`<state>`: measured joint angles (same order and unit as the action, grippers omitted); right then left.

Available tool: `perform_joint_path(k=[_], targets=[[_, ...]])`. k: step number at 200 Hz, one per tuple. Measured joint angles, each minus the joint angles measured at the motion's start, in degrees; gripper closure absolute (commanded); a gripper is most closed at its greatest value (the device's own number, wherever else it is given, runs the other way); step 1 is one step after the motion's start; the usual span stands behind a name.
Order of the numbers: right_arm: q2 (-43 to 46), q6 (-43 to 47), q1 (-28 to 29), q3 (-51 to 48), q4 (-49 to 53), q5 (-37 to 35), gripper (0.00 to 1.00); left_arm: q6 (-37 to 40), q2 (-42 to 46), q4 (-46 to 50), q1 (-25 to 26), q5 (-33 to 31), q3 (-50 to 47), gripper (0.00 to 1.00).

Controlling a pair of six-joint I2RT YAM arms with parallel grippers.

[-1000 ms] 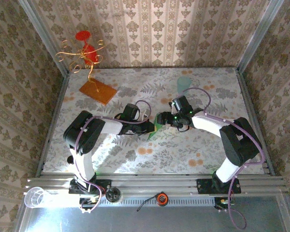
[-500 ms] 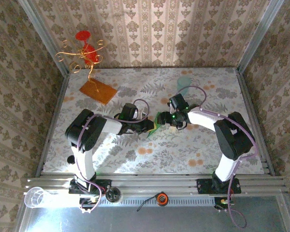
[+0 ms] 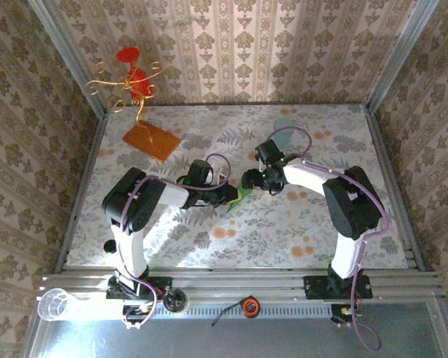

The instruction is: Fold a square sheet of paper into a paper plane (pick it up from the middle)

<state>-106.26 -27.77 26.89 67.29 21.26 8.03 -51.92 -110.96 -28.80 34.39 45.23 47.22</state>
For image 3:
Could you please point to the black round connector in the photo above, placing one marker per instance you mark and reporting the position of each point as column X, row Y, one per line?
column 174, row 300

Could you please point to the small black controller board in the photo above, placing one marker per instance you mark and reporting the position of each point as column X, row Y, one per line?
column 138, row 311
column 343, row 313

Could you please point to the orange black tape measure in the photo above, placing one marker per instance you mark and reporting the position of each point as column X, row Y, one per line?
column 251, row 307

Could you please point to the green square paper sheet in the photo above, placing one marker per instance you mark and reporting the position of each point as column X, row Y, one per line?
column 236, row 207

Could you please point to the grey metal plate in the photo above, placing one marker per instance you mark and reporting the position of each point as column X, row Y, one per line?
column 246, row 339

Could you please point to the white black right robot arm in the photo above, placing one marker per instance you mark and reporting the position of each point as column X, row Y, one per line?
column 306, row 179

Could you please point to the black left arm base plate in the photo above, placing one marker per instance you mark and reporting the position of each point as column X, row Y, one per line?
column 114, row 294

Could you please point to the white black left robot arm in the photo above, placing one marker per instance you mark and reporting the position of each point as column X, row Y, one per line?
column 130, row 253

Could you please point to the aluminium mounting rail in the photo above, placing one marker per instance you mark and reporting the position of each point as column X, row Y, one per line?
column 227, row 283

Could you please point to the teal translucent plastic cup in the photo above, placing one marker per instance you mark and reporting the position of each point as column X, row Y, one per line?
column 285, row 136

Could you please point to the aluminium side rail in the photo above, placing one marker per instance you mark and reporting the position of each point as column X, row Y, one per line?
column 399, row 194
column 86, row 179

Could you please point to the clear plastic cup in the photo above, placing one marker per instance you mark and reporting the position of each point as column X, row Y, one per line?
column 54, row 307

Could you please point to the floral print tablecloth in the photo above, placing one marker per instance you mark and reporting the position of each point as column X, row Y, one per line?
column 246, row 242

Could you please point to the red plastic wine glass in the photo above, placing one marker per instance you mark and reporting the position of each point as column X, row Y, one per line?
column 128, row 55

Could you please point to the aluminium corner post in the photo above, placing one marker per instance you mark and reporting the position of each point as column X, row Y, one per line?
column 67, row 59
column 403, row 56

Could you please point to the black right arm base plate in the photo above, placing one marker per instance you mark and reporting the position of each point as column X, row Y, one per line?
column 321, row 289

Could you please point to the black round knob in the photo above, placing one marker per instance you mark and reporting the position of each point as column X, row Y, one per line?
column 109, row 245

